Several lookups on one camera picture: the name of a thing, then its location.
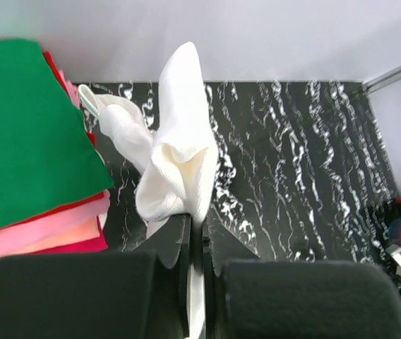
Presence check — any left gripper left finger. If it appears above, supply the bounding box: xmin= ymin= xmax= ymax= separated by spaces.
xmin=134 ymin=215 xmax=191 ymax=335

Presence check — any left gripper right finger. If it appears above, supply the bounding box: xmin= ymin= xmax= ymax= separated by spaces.
xmin=202 ymin=214 xmax=259 ymax=338

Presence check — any white t shirt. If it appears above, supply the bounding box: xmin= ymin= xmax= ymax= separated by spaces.
xmin=78 ymin=41 xmax=219 ymax=339

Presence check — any salmon folded t shirt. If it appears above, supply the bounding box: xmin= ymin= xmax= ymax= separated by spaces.
xmin=13 ymin=217 xmax=107 ymax=254

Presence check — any green folded t shirt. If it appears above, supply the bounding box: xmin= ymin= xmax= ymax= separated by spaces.
xmin=0 ymin=40 xmax=113 ymax=228

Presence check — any aluminium rail frame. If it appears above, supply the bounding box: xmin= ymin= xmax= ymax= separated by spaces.
xmin=363 ymin=65 xmax=401 ymax=94

